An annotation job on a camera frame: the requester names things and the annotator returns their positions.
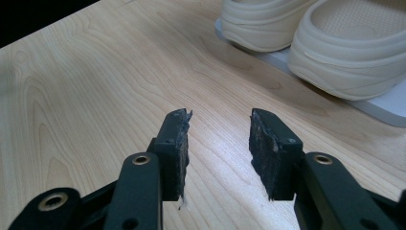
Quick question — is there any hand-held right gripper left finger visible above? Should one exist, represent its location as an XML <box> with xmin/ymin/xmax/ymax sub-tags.
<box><xmin>147</xmin><ymin>107</ymin><xmax>193</xmax><ymax>202</ymax></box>

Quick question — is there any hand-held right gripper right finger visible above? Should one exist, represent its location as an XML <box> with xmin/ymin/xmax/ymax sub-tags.
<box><xmin>248</xmin><ymin>107</ymin><xmax>305</xmax><ymax>201</ymax></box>

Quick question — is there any cream clog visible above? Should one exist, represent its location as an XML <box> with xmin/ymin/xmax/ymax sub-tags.
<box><xmin>286</xmin><ymin>0</ymin><xmax>406</xmax><ymax>102</ymax></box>
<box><xmin>219</xmin><ymin>0</ymin><xmax>320</xmax><ymax>53</ymax></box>

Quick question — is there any white shoe rack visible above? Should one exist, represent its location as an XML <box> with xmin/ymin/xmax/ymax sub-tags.
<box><xmin>214</xmin><ymin>17</ymin><xmax>406</xmax><ymax>128</ymax></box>

